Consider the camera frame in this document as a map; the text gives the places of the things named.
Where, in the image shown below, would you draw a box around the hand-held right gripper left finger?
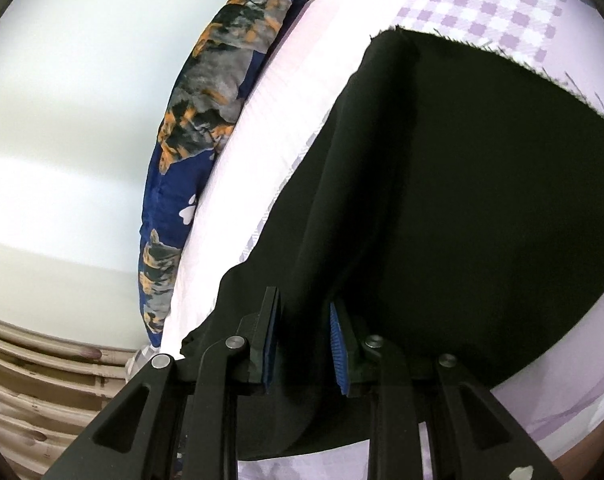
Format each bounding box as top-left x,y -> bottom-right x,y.
42,286 -> 282,480

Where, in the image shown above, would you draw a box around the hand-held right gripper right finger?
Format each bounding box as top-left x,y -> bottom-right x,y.
329,301 -> 565,480

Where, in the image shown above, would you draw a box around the black pants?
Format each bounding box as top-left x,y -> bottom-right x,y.
181,29 -> 604,461

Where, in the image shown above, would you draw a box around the purple checkered bed sheet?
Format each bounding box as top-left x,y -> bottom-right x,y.
159,0 -> 604,480

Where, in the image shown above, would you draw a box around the navy cat-print pillow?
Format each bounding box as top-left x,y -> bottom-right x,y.
137,0 -> 310,348

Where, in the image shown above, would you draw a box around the wooden slatted frame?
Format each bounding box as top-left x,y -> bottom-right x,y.
0,312 -> 143,480

